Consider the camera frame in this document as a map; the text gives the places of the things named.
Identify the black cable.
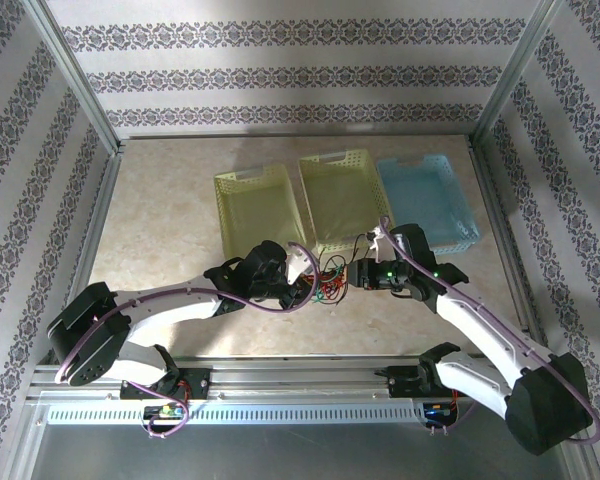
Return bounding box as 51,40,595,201
318,252,354,307
352,230,379,264

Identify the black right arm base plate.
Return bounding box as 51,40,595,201
387,364,434,400

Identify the pale green plastic basket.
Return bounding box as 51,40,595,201
212,163,309,260

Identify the aluminium mounting rail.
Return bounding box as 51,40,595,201
27,355,579,404

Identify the grey metal sheet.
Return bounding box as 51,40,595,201
27,422,571,480

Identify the small terminal board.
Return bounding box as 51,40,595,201
143,402,189,422
423,401,459,422

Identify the aluminium frame post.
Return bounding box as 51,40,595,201
472,0,569,151
23,0,126,157

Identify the yellow plastic basket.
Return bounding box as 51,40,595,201
297,148,396,257

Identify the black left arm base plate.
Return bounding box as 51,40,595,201
119,367,213,401

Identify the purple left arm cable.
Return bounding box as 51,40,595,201
54,241,327,442

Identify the aluminium side rail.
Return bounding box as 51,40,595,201
49,149,126,364
467,139,549,359

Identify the blue plastic basket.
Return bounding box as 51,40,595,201
376,153,482,258

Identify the grey slotted cable duct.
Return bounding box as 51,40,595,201
46,401,431,427

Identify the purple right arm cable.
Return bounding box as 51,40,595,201
377,215,600,446

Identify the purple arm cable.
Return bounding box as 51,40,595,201
377,215,600,446
54,241,327,442

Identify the aluminium rear rail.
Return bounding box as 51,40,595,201
119,132,476,144

